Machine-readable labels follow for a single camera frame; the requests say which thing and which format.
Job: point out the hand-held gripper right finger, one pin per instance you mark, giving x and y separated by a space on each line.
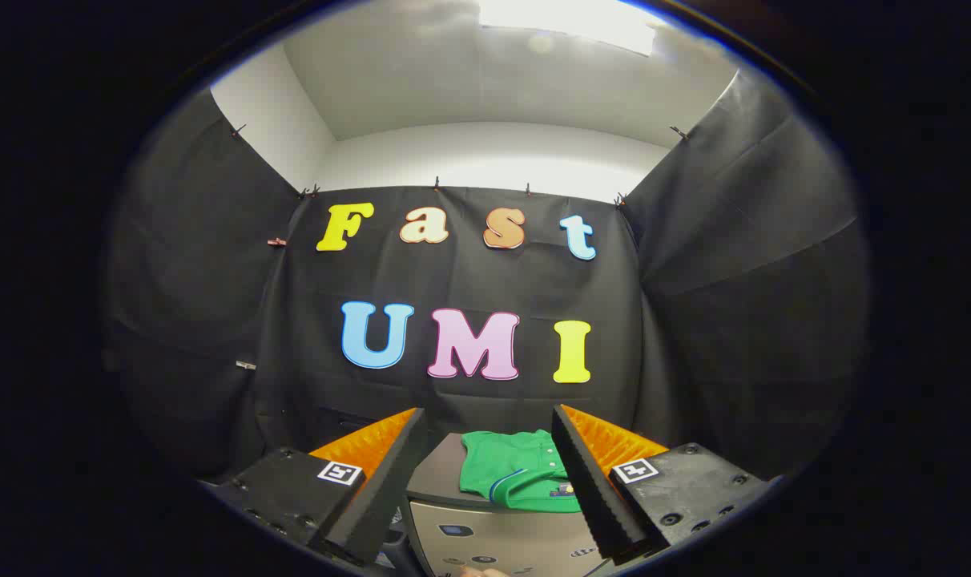
586 481

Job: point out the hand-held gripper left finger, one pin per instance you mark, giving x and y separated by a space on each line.
389 481

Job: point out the green polo shirt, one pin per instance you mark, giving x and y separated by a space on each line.
517 465

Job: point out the grey top white appliance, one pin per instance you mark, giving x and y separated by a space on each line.
493 537

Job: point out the black backdrop cloth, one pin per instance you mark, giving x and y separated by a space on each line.
469 276

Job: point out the row of small dark clips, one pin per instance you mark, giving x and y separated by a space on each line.
437 184

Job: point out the ceiling light panel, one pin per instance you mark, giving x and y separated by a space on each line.
570 20

